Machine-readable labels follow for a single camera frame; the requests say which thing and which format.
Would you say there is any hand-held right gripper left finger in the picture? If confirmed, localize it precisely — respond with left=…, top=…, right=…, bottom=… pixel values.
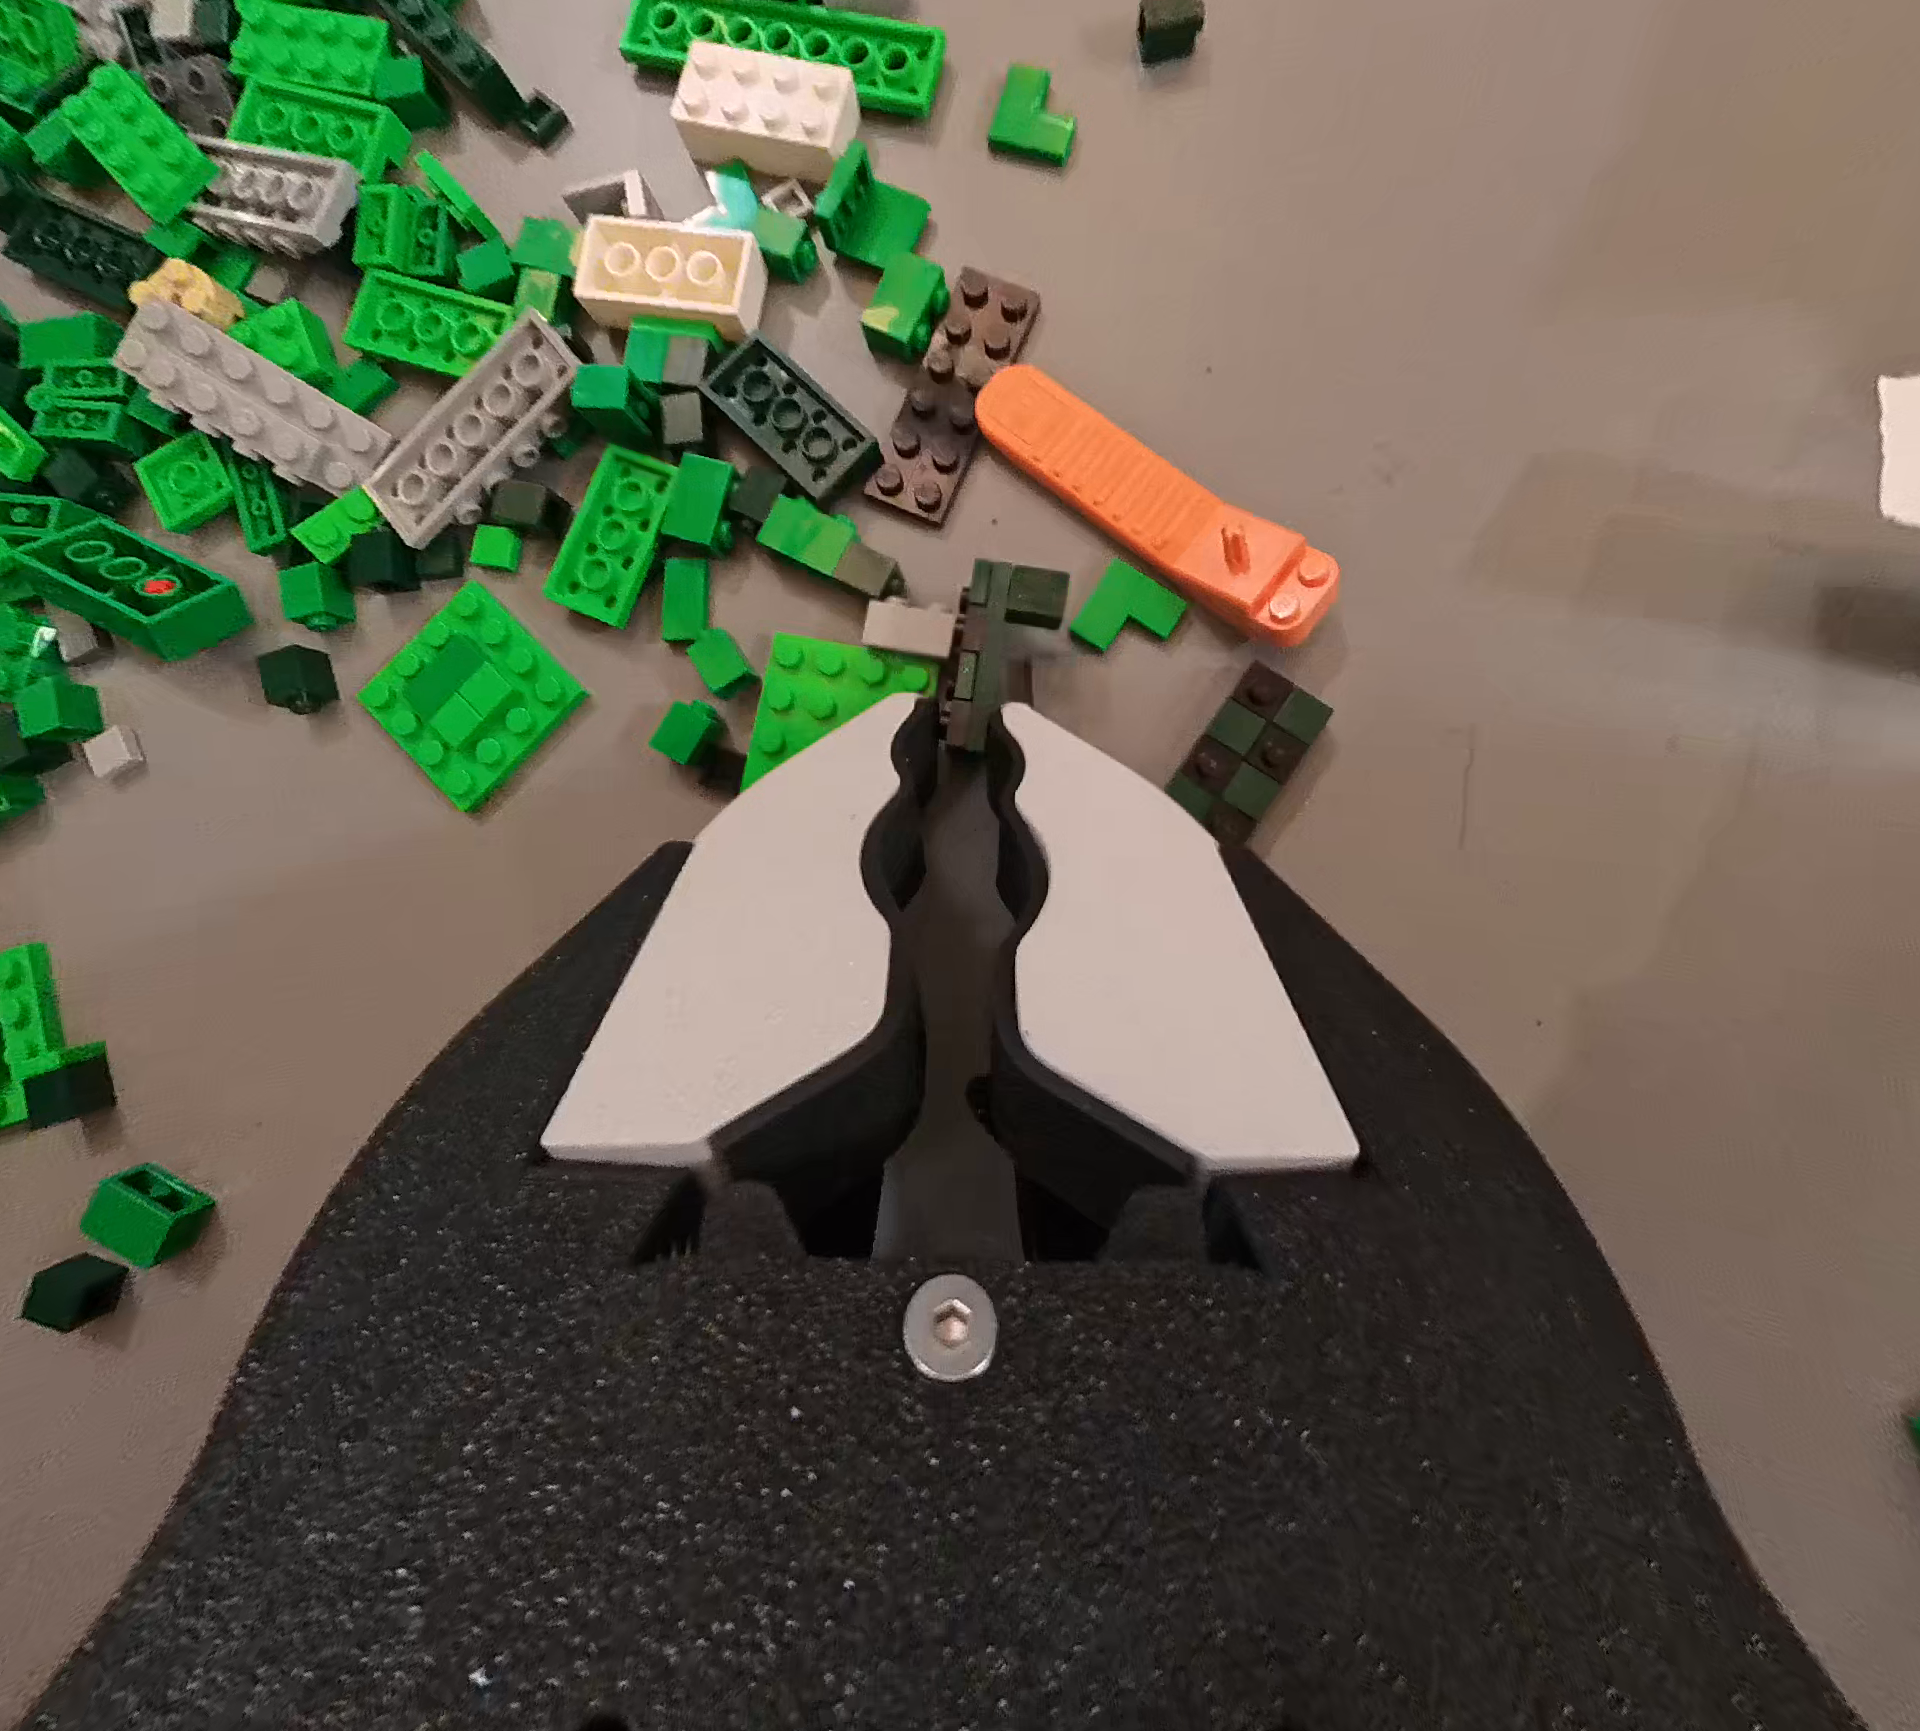
left=539, top=693, right=940, bottom=1259

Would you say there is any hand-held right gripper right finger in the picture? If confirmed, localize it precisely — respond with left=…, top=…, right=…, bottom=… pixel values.
left=982, top=703, right=1363, bottom=1263

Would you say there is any dark green brick assembly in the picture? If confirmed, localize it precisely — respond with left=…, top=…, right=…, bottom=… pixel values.
left=935, top=557, right=1072, bottom=761

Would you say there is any grey desk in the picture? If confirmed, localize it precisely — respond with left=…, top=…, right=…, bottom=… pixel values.
left=0, top=0, right=1920, bottom=1731

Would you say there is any dark green tiled plate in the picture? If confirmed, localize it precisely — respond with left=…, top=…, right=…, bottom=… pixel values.
left=1164, top=657, right=1333, bottom=847

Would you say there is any green wedge plate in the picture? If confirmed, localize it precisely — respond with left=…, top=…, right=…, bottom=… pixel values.
left=742, top=633, right=940, bottom=795

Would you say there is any green L-shaped tile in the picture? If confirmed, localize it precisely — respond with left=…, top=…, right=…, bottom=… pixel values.
left=985, top=66, right=1079, bottom=168
left=1063, top=555, right=1188, bottom=653

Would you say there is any green square tiled plate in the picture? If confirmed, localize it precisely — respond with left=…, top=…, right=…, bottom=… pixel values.
left=356, top=579, right=590, bottom=813

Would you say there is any orange brick separator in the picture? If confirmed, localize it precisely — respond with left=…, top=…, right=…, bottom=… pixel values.
left=973, top=363, right=1341, bottom=647

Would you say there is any dark green block with holes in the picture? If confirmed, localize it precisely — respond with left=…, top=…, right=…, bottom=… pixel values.
left=702, top=336, right=884, bottom=503

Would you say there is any brown stud plate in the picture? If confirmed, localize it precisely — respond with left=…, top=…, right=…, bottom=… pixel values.
left=863, top=266, right=1042, bottom=517

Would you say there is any green rectangular block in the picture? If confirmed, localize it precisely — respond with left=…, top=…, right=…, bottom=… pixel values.
left=0, top=939, right=118, bottom=1133

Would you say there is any cream rectangular brick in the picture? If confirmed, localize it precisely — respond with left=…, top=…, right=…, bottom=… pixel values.
left=573, top=214, right=767, bottom=342

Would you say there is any dark green slope block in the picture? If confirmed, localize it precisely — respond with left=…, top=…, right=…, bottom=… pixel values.
left=17, top=1251, right=132, bottom=1335

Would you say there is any light grey long plate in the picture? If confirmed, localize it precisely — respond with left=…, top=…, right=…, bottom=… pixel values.
left=114, top=298, right=395, bottom=495

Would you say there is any white rectangular brick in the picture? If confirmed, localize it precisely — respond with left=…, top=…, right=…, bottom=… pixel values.
left=669, top=40, right=861, bottom=184

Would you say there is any tan round brick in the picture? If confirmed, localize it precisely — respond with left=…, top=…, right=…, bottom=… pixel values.
left=125, top=258, right=246, bottom=330

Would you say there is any green long plate with holes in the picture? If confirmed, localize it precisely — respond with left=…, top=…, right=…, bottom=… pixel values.
left=617, top=0, right=947, bottom=120

